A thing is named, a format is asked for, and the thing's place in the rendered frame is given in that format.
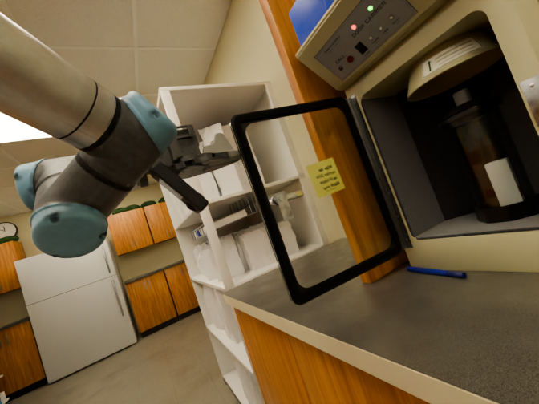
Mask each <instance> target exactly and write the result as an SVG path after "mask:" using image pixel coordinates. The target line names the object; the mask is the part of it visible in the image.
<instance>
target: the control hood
mask: <svg viewBox="0 0 539 404"><path fill-rule="evenodd" d="M360 1H361V0H334V2H333V3H332V5H331V6H330V8H329V9H328V10H327V12H326V13H325V14H324V15H323V17H322V18H321V20H320V21H319V23H318V24H317V26H316V27H315V28H314V29H313V31H312V32H311V33H310V35H309V37H308V38H307V39H306V41H305V42H304V43H303V44H302V46H301V47H300V49H299V50H298V52H297V53H296V55H295V56H296V58H297V59H298V60H299V61H301V62H302V63H303V64H305V65H306V66H307V67H309V68H310V69H311V70H312V71H313V72H314V73H316V74H317V75H318V76H320V77H321V78H322V79H324V80H325V81H326V82H327V83H329V84H330V85H331V86H332V87H333V88H334V89H336V90H339V91H342V90H345V89H346V88H347V87H349V86H350V85H351V84H352V83H353V82H354V81H355V80H356V79H357V78H358V77H359V76H361V75H362V74H363V73H364V72H365V71H367V70H368V69H369V68H370V67H371V66H373V65H374V64H375V63H376V62H377V61H379V60H380V59H381V58H382V57H383V56H384V55H385V54H386V53H387V52H388V51H390V50H391V49H392V48H393V47H394V46H396V45H397V44H398V43H399V42H400V41H401V40H403V39H404V38H405V37H406V36H407V35H409V34H410V33H411V32H412V31H413V30H414V29H415V28H416V27H417V26H418V25H420V24H421V23H422V22H423V21H424V20H426V19H427V18H428V17H429V16H430V15H431V14H433V13H434V12H435V11H436V10H438V9H439V8H440V7H441V6H442V5H443V4H444V3H445V2H446V1H447V0H407V1H408V2H409V3H410V4H411V5H412V6H413V7H414V8H415V9H416V10H417V11H418V13H417V14H415V15H414V16H413V17H412V18H411V19H410V20H409V21H408V22H406V23H405V24H404V25H403V26H402V27H401V28H400V29H399V30H398V31H396V32H395V33H394V34H393V35H392V36H391V37H390V38H389V39H388V40H387V41H386V42H385V43H384V44H383V45H382V46H381V47H380V48H379V49H377V50H376V51H375V52H374V53H373V54H372V55H371V56H370V57H369V58H367V59H366V60H365V61H364V62H363V63H362V64H361V65H360V66H359V67H357V68H356V69H355V70H354V71H353V72H352V73H351V74H350V75H348V76H347V77H346V78H345V79H344V80H343V81H342V80H341V79H340V78H339V77H337V76H336V75H335V74H333V73H332V72H331V71H330V70H328V69H327V68H326V67H324V66H323V65H322V64H321V63H320V62H319V61H318V60H317V59H315V58H314V56H315V55H316V54H317V53H318V52H319V51H320V50H321V49H322V47H323V46H324V45H325V44H326V42H327V41H328V40H329V39H330V37H331V36H332V35H333V34H334V32H335V31H336V30H337V29H338V28H339V27H340V26H341V24H342V23H343V22H344V21H345V19H346V18H347V17H348V16H349V14H350V13H351V12H352V11H353V9H354V8H355V7H356V6H357V5H358V4H359V3H360Z"/></svg>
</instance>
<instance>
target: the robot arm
mask: <svg viewBox="0 0 539 404"><path fill-rule="evenodd" d="M0 112H1V113H3V114H4V115H7V116H9V117H11V118H13V119H16V120H17V121H19V122H21V123H24V124H26V125H28V126H30V127H32V128H35V129H37V130H39V131H41V132H43V133H46V134H48V135H50V136H52V137H54V138H56V139H59V140H61V141H63V142H64V143H67V144H70V145H71V146H73V147H75V148H77V149H79V151H78V153H77V154H76V155H75V156H65V157H59V158H54V159H41V160H39V161H36V162H32V163H28V164H21V165H19V166H17V167H16V168H15V170H14V179H15V182H14V183H15V187H16V189H17V191H18V194H19V196H20V198H21V200H22V202H23V203H24V204H25V205H26V206H27V207H28V208H29V209H30V210H31V211H33V214H32V215H31V217H30V226H31V237H32V240H33V242H34V245H35V246H36V247H37V248H38V249H39V250H40V251H42V252H43V253H46V254H47V255H50V256H53V257H59V258H75V257H81V256H85V255H87V254H89V253H92V252H93V251H95V250H96V249H97V248H98V247H99V246H100V245H101V244H102V243H103V242H104V241H105V239H106V237H107V228H108V222H107V218H108V217H109V216H110V215H111V214H112V213H113V211H114V210H115V209H116V208H117V207H118V205H119V204H120V203H121V202H122V201H123V199H124V198H125V197H126V196H127V195H128V193H129V192H130V191H134V190H137V189H138V188H139V186H140V187H141V188H143V187H147V186H148V177H147V175H151V176H152V178H154V179H155V180H156V181H157V182H159V183H160V184H161V185H162V186H164V187H165V188H166V189H168V190H169V191H170V192H171V193H172V194H173V195H174V196H176V197H177V198H178V199H179V200H181V201H182V202H183V203H184V204H186V207H187V208H188V209H189V210H191V211H194V212H195V213H200V212H202V211H203V210H204V209H205V208H206V207H207V205H208V204H209V202H208V201H207V200H206V199H205V198H204V196H203V195H202V194H200V193H199V192H197V191H196V190H195V189H194V188H192V187H191V186H190V185H189V184H187V183H186V182H185V181H184V180H183V179H188V178H191V177H194V176H198V175H201V174H205V173H208V172H212V171H215V170H217V169H220V168H223V167H226V166H228V165H230V164H234V163H236V162H237V161H239V160H240V159H241V157H240V154H239V151H235V150H234V149H233V148H232V146H231V144H230V143H229V141H228V140H227V139H226V137H225V135H224V134H222V133H217V134H215V136H214V140H213V141H211V143H210V145H208V146H205V147H204V148H203V150H202V152H203V153H201V151H200V148H199V146H200V144H199V142H198V139H197V136H196V133H195V131H194V128H193V125H192V124H189V125H184V126H176V125H175V124H174V122H173V121H171V120H170V118H169V117H167V116H166V115H165V114H164V113H163V112H162V111H161V110H159V109H158V108H157V107H156V106H154V105H153V104H152V103H151V102H149V101H148V100H147V99H146V98H145V97H143V96H142V95H141V94H139V93H138V92H136V91H130V92H128V94H127V95H126V96H124V97H122V98H121V99H119V98H118V97H116V96H114V95H113V94H112V93H111V92H109V91H108V90H106V89H105V88H104V87H102V86H100V85H99V84H98V83H97V82H96V81H94V80H93V79H91V78H90V77H88V76H87V75H85V74H84V73H83V72H82V71H80V70H79V69H78V68H76V67H75V66H73V65H72V64H70V63H69V62H68V61H67V60H66V59H64V58H63V57H61V56H60V55H58V54H57V53H55V52H54V51H53V50H52V49H50V48H49V47H48V46H46V45H45V44H43V43H42V42H40V41H39V40H38V39H37V38H35V37H34V36H33V35H31V34H29V33H28V32H27V31H25V30H24V29H23V28H21V27H20V26H19V25H17V24H16V23H15V22H13V21H11V20H10V19H9V18H8V17H7V16H5V15H4V14H2V13H1V12H0ZM185 127H186V128H187V129H182V130H177V129H179V128H185Z"/></svg>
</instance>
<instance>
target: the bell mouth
mask: <svg viewBox="0 0 539 404"><path fill-rule="evenodd" d="M503 56H504V54H503V52H502V49H501V47H500V44H499V42H498V41H497V40H496V39H494V38H493V37H491V36H490V35H488V34H486V33H485V32H483V31H482V30H472V31H469V32H467V33H464V34H461V35H459V36H456V37H455V38H452V39H450V40H448V41H447V42H445V43H443V44H441V45H440V46H438V47H437V48H435V49H434V50H432V51H430V52H429V53H427V54H426V55H425V56H424V57H422V58H421V59H420V60H419V61H418V62H417V63H416V64H415V65H414V66H413V67H412V68H411V69H410V75H409V84H408V92H407V101H410V102H415V101H419V100H422V99H426V98H429V97H432V96H433V95H438V94H439V93H441V92H444V91H446V90H448V89H450V88H453V87H455V86H457V85H459V84H461V83H463V82H465V81H466V80H468V79H470V78H472V77H473V76H475V75H478V74H479V73H481V72H482V71H484V70H486V69H487V68H489V67H490V66H491V65H493V64H494V63H496V62H497V61H498V60H500V59H501V58H502V57H503Z"/></svg>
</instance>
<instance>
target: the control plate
mask: <svg viewBox="0 0 539 404"><path fill-rule="evenodd" d="M369 5H372V6H373V7H374V9H373V11H368V10H367V7H368V6H369ZM417 13H418V11H417V10H416V9H415V8H414V7H413V6H412V5H411V4H410V3H409V2H408V1H407V0H361V1H360V3H359V4H358V5H357V6H356V7H355V8H354V9H353V11H352V12H351V13H350V14H349V16H348V17H347V18H346V19H345V21H344V22H343V23H342V24H341V26H340V27H339V28H338V29H337V30H336V31H335V32H334V34H333V35H332V36H331V37H330V39H329V40H328V41H327V42H326V44H325V45H324V46H323V47H322V49H321V50H320V51H319V52H318V53H317V54H316V55H315V56H314V58H315V59H317V60H318V61H319V62H320V63H321V64H322V65H323V66H324V67H326V68H327V69H328V70H330V71H331V72H332V73H333V74H335V75H336V76H337V77H339V78H340V79H341V80H342V81H343V80H344V79H345V78H346V77H347V76H348V75H350V74H351V73H352V72H353V71H354V70H355V69H356V68H357V67H359V66H360V65H361V64H362V63H363V62H364V61H365V60H366V59H367V58H369V57H370V56H371V55H372V54H373V53H374V52H375V51H376V50H377V49H379V48H380V47H381V46H382V45H383V44H384V43H385V42H386V41H387V40H388V39H389V38H390V37H391V36H392V35H393V34H394V33H395V32H396V31H398V30H399V29H400V28H401V27H402V26H403V25H404V24H405V23H406V22H408V21H409V20H410V19H411V18H412V17H413V16H414V15H415V14H417ZM390 14H394V15H395V17H394V18H393V19H390V18H389V16H390ZM353 24H355V25H356V29H355V30H352V29H351V25H353ZM379 25H383V29H382V30H380V29H379ZM371 34H372V35H373V36H374V37H373V39H369V35H371ZM359 42H361V43H362V44H363V45H364V46H365V47H367V48H368V50H367V51H366V52H365V53H364V54H363V55H362V54H361V53H360V52H359V51H358V50H356V49H355V46H356V45H357V44H358V43H359ZM348 56H352V57H353V58H354V60H353V62H352V63H349V62H347V57H348ZM340 66H342V67H343V70H339V67H340Z"/></svg>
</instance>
